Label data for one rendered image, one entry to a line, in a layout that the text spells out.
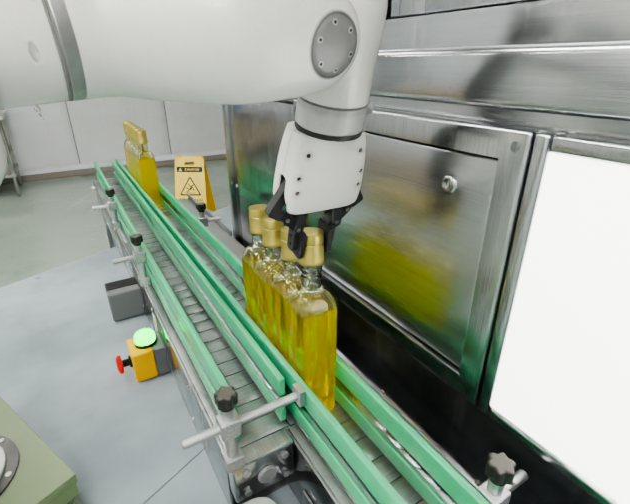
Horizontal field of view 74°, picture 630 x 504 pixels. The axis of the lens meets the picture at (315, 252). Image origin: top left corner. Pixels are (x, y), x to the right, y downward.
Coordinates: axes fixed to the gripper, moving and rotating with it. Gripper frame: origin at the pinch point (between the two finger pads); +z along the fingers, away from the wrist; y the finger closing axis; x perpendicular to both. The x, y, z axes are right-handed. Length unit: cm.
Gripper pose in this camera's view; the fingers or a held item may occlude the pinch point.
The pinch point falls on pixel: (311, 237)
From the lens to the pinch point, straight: 54.7
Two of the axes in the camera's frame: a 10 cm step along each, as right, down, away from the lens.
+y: -8.7, 2.0, -4.6
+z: -1.3, 7.9, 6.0
